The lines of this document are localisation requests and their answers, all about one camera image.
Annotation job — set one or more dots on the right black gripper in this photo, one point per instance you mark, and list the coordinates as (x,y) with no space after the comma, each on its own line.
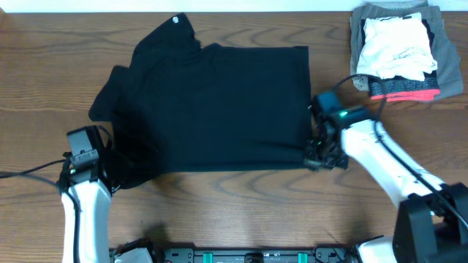
(311,160)

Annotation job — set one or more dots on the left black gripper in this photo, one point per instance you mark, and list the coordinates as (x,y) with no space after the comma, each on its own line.
(112,154)

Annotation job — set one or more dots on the black t-shirt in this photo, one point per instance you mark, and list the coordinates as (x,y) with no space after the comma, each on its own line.
(183,107)

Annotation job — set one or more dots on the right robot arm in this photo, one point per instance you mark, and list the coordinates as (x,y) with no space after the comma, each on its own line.
(431,224)

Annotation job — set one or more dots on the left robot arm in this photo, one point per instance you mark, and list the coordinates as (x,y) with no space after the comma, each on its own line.
(86,200)

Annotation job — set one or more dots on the black garment with red hem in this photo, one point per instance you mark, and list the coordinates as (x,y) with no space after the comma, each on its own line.
(400,89)

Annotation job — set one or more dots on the white folded garment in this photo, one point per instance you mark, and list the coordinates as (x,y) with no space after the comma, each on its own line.
(396,46)

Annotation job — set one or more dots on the grey folded garment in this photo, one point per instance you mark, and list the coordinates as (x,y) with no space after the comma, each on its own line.
(449,77)

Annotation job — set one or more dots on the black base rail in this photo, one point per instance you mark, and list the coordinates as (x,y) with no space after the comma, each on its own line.
(256,256)

